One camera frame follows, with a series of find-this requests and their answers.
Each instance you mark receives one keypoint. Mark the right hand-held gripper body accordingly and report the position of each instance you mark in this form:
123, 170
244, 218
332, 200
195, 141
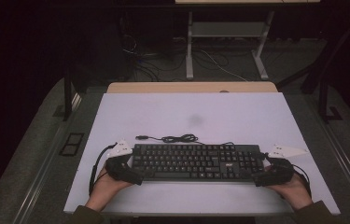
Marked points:
280, 172

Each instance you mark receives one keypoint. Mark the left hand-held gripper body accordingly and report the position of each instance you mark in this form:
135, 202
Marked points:
118, 168

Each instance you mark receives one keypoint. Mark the black computer keyboard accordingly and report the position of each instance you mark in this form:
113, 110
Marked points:
179, 161

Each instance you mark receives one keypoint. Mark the person's right hand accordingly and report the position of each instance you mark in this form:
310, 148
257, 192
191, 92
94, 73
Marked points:
294, 193

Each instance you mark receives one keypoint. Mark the person's left hand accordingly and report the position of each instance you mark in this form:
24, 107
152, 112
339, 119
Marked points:
105, 191

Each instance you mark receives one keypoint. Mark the black metal stand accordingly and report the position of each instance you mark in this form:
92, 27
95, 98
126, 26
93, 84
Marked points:
323, 99

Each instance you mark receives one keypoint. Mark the white table board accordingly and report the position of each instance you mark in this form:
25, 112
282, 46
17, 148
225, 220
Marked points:
194, 105

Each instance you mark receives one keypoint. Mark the black floor outlet frame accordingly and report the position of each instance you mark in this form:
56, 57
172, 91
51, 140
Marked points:
71, 144

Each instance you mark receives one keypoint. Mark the metal floor rail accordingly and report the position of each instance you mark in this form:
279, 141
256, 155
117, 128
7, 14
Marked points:
343, 155
43, 168

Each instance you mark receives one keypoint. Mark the white metal desk frame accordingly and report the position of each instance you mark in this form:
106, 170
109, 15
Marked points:
225, 29

